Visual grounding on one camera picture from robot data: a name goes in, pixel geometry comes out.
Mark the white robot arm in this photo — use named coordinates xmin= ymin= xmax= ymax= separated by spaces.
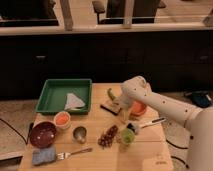
xmin=116 ymin=76 xmax=213 ymax=171

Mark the green plastic cup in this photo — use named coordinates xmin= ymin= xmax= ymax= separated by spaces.
xmin=120 ymin=128 xmax=135 ymax=145

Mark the metal cup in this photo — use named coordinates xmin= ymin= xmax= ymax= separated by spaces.
xmin=73 ymin=126 xmax=87 ymax=144

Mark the small orange-filled white cup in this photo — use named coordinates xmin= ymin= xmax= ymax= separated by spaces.
xmin=53 ymin=111 xmax=71 ymax=130

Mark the orange bowl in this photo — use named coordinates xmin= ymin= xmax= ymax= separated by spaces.
xmin=131 ymin=101 xmax=147 ymax=117

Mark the green chili pepper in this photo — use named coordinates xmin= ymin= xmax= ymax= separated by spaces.
xmin=107 ymin=88 xmax=116 ymax=101

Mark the bunch of dark grapes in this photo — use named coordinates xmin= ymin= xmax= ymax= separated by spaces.
xmin=98 ymin=125 xmax=118 ymax=148

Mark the white folded cloth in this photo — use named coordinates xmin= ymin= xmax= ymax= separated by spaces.
xmin=64 ymin=93 xmax=85 ymax=110

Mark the green plastic tray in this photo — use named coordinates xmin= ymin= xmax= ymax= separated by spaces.
xmin=36 ymin=79 xmax=92 ymax=115

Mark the blue object on floor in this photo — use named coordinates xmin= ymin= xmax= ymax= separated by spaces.
xmin=184 ymin=92 xmax=212 ymax=108

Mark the metal fork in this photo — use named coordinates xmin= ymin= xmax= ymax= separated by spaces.
xmin=56 ymin=148 xmax=93 ymax=160

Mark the dark red bowl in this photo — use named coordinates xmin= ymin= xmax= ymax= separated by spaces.
xmin=29 ymin=122 xmax=57 ymax=148

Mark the dark office chair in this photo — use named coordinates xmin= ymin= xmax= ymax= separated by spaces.
xmin=92 ymin=0 xmax=166 ymax=25

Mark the blue sponge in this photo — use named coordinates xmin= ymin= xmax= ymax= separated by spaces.
xmin=32 ymin=147 xmax=56 ymax=166

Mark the black cable on floor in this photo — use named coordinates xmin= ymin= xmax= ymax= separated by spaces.
xmin=165 ymin=138 xmax=191 ymax=168

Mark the black cable left floor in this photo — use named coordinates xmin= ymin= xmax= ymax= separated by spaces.
xmin=0 ymin=118 xmax=35 ymax=146

